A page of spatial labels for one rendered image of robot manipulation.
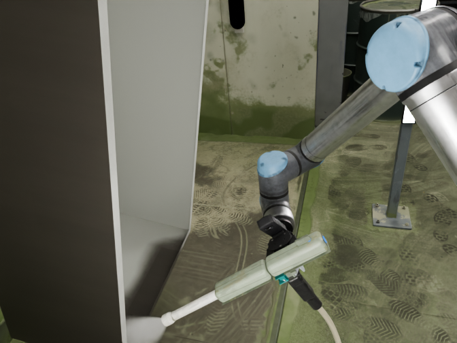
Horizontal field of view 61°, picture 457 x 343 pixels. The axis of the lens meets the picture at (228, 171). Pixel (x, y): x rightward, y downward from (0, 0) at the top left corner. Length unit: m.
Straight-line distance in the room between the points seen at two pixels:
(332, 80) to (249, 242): 1.33
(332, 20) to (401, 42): 2.04
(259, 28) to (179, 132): 1.60
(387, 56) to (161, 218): 1.12
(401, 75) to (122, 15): 0.84
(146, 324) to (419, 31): 0.92
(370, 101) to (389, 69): 0.25
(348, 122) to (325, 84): 1.82
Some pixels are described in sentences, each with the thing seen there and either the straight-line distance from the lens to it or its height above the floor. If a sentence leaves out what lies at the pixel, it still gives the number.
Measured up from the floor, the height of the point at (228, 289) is 0.71.
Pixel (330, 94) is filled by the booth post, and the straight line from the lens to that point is 2.89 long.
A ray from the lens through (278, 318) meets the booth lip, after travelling 1.79.
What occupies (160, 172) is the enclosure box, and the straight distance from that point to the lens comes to 1.46.
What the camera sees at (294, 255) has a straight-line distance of 0.95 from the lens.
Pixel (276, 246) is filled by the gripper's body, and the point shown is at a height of 0.74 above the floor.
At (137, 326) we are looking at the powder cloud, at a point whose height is 0.60.
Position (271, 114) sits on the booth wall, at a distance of 3.00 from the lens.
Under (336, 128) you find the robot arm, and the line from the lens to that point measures 1.08.
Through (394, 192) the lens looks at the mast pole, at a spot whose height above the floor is 0.19.
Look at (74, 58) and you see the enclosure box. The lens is 0.66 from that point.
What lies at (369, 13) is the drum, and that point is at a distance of 3.32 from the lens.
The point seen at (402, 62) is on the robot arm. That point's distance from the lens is 0.72.
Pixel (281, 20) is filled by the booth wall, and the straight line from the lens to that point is 2.78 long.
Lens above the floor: 1.47
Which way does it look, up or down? 32 degrees down
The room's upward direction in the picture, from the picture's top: 6 degrees counter-clockwise
